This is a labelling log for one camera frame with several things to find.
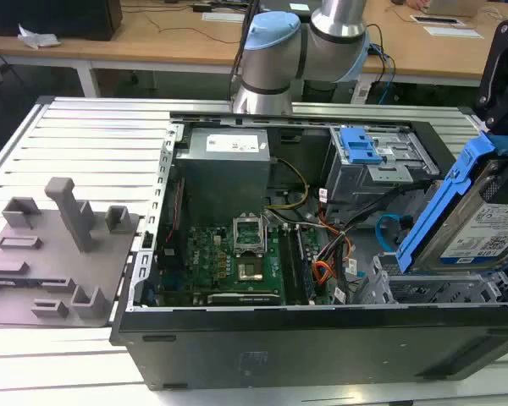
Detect hard disk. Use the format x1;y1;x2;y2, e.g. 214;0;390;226
395;133;508;274

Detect blue disk wire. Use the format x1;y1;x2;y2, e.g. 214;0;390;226
374;213;411;259

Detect metal disk bay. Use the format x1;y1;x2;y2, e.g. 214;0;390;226
359;253;508;305

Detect white label sheet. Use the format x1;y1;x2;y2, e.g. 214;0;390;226
422;25;483;39
202;11;249;23

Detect blue drive cage latch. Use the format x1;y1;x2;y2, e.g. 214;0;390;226
340;126;384;165

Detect metal drive cage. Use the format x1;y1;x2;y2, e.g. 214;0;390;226
325;125;441;221

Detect black RAM stick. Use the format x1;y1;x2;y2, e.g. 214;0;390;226
296;227;318;304

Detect metal socket cover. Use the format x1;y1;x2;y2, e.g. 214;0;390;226
232;213;267;257

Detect gray power supply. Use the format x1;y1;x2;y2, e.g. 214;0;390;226
174;127;272;229

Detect CPU socket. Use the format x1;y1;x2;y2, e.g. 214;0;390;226
235;258;266;283

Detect black PC case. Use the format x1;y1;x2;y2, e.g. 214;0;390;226
109;110;508;392

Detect black graphics card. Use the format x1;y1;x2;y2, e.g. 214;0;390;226
207;291;283;306

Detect wooden desk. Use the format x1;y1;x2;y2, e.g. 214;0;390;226
0;0;508;98

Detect green motherboard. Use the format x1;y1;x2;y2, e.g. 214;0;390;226
160;223;335;305

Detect black box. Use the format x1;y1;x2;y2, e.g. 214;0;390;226
0;0;124;42

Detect crumpled white paper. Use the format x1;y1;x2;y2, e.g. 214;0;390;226
17;24;63;50

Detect gray parts rack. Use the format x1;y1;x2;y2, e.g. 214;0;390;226
0;177;147;329

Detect blue hanging cable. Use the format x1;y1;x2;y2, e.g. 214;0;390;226
374;41;398;107

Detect black cable bundle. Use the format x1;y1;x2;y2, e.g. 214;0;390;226
321;179;433;242

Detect yellow black cable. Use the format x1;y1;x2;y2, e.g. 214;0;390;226
266;156;310;211

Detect multicoloured disk power wire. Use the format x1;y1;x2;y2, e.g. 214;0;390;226
311;228;352;297

